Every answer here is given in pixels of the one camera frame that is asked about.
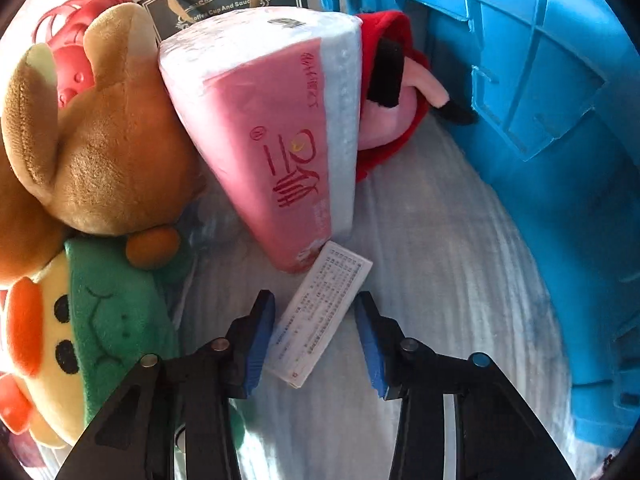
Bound yellow duck green hood plush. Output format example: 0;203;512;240
1;236;193;448

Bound red bear plastic case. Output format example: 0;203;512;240
32;0;132;108

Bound blue plastic crate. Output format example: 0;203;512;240
320;0;639;448

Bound pink pig red dress plush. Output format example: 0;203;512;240
356;11;477;181

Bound white medicine box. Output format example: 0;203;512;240
265;242;373;389

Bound pink white tissue pack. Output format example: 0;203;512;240
160;6;362;273

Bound brown bear plush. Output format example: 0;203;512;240
1;2;204;286

